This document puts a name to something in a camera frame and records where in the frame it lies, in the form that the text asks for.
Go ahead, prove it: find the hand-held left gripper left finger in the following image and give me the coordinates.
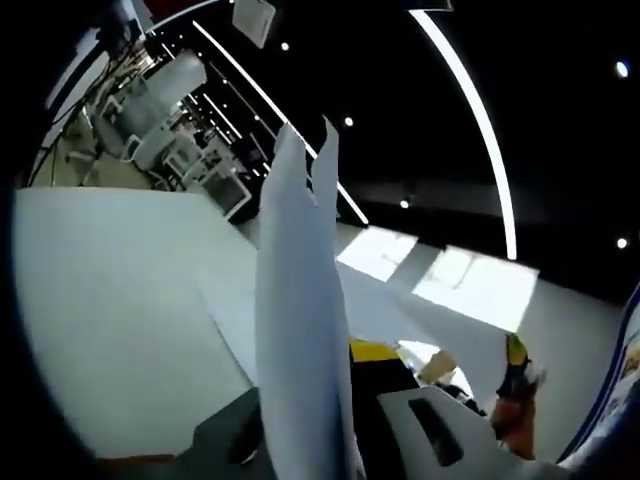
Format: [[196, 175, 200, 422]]
[[176, 386, 275, 480]]

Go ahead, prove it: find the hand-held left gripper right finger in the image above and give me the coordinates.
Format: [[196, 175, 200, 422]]
[[347, 337, 569, 480]]

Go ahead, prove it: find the long ceiling light strip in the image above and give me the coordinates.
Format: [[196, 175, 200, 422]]
[[408, 9, 519, 261]]

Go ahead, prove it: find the ceiling air conditioner unit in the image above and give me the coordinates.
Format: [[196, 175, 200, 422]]
[[232, 0, 276, 50]]

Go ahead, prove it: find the white office chair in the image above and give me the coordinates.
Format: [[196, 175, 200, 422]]
[[202, 172, 251, 221]]

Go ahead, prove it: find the person's right hand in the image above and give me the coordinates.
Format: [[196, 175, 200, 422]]
[[491, 396, 538, 460]]

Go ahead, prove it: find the white printing papers bundle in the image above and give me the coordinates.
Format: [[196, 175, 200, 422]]
[[254, 115, 367, 480]]

